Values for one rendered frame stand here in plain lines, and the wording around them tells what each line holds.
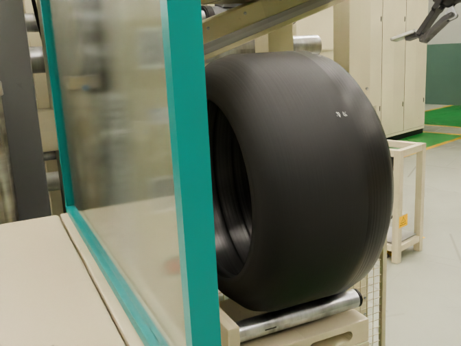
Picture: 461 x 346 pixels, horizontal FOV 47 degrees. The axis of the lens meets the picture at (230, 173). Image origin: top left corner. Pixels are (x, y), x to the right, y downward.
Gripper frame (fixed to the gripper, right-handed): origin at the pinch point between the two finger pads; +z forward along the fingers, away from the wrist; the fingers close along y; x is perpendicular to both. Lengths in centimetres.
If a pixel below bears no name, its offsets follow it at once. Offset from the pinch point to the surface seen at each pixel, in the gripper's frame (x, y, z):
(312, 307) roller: 29, -69, 14
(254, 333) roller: 43, -72, 18
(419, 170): -222, -31, 126
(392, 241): -199, -78, 141
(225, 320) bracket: 50, -68, 19
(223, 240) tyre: 27, -53, 45
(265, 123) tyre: 50, -30, 0
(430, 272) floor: -204, -100, 118
